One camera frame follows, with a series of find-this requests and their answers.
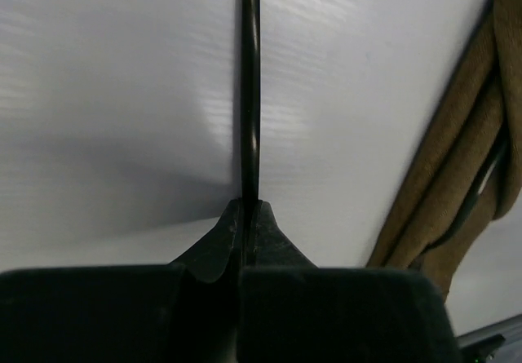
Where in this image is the aluminium frame rail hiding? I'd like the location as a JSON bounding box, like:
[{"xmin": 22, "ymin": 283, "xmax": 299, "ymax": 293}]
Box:
[{"xmin": 457, "ymin": 314, "xmax": 522, "ymax": 363}]

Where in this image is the black spoon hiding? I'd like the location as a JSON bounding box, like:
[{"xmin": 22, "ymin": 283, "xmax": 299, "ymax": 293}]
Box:
[{"xmin": 240, "ymin": 0, "xmax": 261, "ymax": 210}]

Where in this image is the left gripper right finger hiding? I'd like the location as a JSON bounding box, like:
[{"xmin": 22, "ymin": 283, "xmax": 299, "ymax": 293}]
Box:
[{"xmin": 237, "ymin": 201, "xmax": 462, "ymax": 362}]

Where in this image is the brown cloth napkin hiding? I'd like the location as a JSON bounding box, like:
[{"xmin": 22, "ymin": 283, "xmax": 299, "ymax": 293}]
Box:
[{"xmin": 368, "ymin": 0, "xmax": 521, "ymax": 294}]

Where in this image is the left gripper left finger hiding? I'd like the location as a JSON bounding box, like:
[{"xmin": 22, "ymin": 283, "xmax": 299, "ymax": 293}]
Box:
[{"xmin": 1, "ymin": 200, "xmax": 244, "ymax": 362}]

